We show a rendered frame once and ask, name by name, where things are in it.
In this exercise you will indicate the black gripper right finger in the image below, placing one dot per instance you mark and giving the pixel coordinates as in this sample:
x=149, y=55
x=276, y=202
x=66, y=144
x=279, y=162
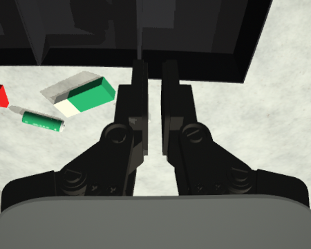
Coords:
x=210, y=169

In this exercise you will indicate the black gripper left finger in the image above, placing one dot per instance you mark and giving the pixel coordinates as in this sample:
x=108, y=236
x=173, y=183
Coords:
x=109, y=167

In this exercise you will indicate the green aa battery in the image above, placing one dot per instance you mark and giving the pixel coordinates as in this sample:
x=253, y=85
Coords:
x=43, y=121

